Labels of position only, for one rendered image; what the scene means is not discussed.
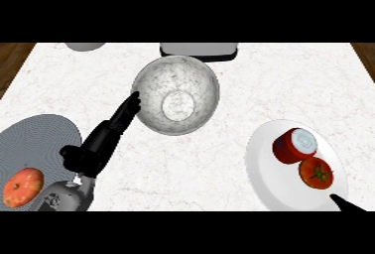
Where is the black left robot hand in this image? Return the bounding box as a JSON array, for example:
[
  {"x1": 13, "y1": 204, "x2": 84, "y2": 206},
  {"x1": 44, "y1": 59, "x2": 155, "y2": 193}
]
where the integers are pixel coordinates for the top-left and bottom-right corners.
[{"x1": 59, "y1": 90, "x2": 142, "y2": 180}]

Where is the red tomato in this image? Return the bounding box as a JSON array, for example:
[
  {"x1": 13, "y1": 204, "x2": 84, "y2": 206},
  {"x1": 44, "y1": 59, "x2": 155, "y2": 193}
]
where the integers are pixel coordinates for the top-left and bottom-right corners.
[{"x1": 297, "y1": 157, "x2": 335, "y2": 191}]

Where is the orange round fruit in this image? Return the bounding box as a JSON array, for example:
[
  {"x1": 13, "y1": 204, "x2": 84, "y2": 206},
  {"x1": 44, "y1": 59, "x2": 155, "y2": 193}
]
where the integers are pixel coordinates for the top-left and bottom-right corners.
[{"x1": 1, "y1": 167, "x2": 46, "y2": 209}]

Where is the grey round placemat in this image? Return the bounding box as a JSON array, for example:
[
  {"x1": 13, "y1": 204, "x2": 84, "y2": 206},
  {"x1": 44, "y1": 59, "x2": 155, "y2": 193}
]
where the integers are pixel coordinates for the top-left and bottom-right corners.
[{"x1": 0, "y1": 113, "x2": 84, "y2": 212}]

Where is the grey round object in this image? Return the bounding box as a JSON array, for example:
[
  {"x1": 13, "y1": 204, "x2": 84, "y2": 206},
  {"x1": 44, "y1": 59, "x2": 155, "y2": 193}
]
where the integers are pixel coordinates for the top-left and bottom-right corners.
[{"x1": 65, "y1": 43, "x2": 106, "y2": 53}]

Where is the white plate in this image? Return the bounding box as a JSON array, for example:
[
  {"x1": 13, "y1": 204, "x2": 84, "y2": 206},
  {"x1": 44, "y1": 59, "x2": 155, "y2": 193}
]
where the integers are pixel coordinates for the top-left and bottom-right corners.
[{"x1": 245, "y1": 119, "x2": 351, "y2": 212}]

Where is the grey and black appliance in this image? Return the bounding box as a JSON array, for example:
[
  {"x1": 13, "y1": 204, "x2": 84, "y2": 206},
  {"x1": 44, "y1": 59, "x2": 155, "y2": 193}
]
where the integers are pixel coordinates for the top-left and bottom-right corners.
[{"x1": 158, "y1": 43, "x2": 240, "y2": 63}]

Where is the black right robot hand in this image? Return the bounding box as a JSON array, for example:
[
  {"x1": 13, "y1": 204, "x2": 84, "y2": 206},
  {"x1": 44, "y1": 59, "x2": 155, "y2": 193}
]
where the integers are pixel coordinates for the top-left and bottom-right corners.
[{"x1": 328, "y1": 193, "x2": 367, "y2": 212}]

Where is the grey marbled bowl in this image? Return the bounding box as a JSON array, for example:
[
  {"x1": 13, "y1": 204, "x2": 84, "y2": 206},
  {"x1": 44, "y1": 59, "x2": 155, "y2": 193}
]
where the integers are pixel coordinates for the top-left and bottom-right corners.
[{"x1": 130, "y1": 55, "x2": 221, "y2": 137}]

